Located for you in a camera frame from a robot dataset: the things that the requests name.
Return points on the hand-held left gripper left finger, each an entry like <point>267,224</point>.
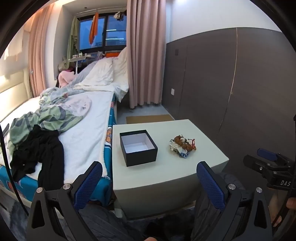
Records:
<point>89,185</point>

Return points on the white butterfly brooch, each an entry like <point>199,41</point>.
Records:
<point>173,146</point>

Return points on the black garment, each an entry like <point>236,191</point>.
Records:
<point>44,153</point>

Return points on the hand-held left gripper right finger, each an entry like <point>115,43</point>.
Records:
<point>210,185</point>

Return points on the person's dark trousers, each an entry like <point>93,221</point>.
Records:
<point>204,217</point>

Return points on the white duvet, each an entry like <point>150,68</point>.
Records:
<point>104,74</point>

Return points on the person's right hand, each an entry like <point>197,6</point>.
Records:
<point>276,208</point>

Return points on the green patterned quilt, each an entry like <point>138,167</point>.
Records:
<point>53,115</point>

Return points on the white stand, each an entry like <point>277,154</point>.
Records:
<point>79,56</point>

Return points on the white bedside table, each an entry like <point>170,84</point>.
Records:
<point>198,129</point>

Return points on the orange hanging cloth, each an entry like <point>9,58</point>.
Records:
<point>93,27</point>

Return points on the narrow pink curtain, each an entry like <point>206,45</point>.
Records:
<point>39,51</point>

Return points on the green hanging cloth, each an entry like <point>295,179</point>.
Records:
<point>72,37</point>

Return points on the blue printed bed sheet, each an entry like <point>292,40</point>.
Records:
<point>108,143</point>

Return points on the wide pink curtain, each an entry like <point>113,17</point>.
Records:
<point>145,58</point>

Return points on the pink plush toy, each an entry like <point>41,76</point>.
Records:
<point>64,78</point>

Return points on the dark framed window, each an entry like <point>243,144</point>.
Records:
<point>111,34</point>

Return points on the brown floor mat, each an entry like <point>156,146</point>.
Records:
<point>150,119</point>

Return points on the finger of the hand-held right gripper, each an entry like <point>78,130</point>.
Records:
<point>267,154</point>
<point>252,161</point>

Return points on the bed with blue sheet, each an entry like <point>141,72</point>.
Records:
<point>87,139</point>

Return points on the black square box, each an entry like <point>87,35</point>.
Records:
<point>141,158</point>

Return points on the cream headboard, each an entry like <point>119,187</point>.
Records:
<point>13,97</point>

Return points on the orange box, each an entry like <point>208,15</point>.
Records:
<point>113,54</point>

